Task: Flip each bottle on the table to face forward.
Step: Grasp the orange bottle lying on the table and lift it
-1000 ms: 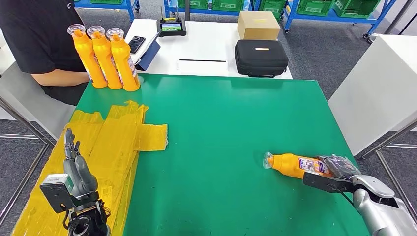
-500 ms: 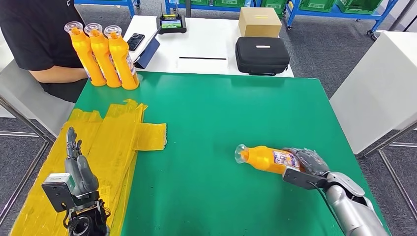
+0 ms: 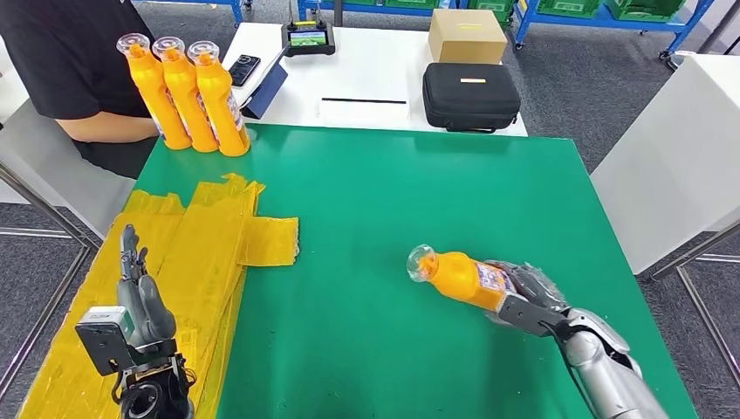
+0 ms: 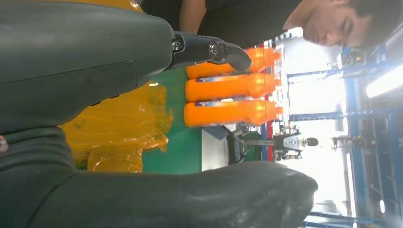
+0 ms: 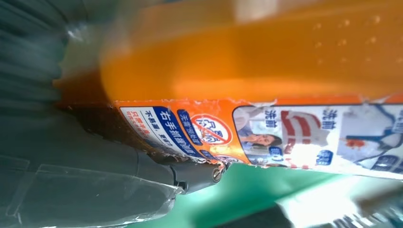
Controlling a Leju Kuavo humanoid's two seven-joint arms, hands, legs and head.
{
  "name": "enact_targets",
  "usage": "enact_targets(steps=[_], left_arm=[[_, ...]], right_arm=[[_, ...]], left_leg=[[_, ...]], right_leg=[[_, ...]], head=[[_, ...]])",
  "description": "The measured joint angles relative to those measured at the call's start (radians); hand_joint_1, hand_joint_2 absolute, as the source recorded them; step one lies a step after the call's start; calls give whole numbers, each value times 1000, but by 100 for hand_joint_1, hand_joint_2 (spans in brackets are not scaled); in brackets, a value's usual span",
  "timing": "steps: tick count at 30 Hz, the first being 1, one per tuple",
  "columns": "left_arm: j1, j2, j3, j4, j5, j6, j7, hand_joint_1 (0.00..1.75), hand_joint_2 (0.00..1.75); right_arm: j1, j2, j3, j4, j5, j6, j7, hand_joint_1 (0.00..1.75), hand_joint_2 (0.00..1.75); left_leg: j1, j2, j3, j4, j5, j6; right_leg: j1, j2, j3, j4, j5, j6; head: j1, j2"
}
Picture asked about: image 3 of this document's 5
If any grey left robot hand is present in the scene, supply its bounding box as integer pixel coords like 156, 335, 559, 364
117, 223, 177, 353

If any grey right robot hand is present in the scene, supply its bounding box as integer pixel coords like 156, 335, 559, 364
484, 260, 572, 331

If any orange bottle with clear cap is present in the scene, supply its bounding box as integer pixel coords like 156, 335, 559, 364
116, 32, 193, 152
406, 244, 520, 313
151, 36, 220, 154
186, 40, 251, 158

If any black smartphone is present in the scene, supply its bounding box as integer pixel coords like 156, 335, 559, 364
227, 54, 262, 88

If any yellow tape patch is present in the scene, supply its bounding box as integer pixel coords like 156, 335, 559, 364
17, 173, 301, 419

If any white side table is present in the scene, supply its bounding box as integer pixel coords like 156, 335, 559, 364
589, 53, 740, 374

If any black zippered carry case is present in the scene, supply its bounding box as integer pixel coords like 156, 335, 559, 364
421, 62, 522, 134

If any thin black strip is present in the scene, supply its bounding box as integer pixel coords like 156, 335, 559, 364
321, 97, 408, 106

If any brown cardboard box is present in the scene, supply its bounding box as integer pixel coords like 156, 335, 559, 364
428, 8, 509, 65

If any tablet with blue cover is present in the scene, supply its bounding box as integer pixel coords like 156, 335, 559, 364
239, 41, 290, 120

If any blue metal shelf rack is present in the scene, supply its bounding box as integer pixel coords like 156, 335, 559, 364
133, 0, 458, 27
511, 0, 718, 60

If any person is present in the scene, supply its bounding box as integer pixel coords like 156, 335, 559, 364
0, 0, 163, 181

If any green plastic crate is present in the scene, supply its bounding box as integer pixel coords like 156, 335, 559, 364
467, 0, 516, 29
536, 0, 604, 19
604, 0, 688, 24

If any black remote controller with screen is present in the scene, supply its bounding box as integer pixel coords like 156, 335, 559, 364
281, 0, 337, 58

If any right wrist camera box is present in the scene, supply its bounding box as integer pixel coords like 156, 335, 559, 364
496, 293, 572, 339

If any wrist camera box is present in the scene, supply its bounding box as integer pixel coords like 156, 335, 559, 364
75, 306, 136, 378
496, 293, 572, 339

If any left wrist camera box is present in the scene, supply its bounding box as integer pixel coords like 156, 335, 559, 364
75, 306, 136, 378

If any metal table frame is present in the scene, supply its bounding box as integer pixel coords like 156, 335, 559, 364
0, 163, 100, 402

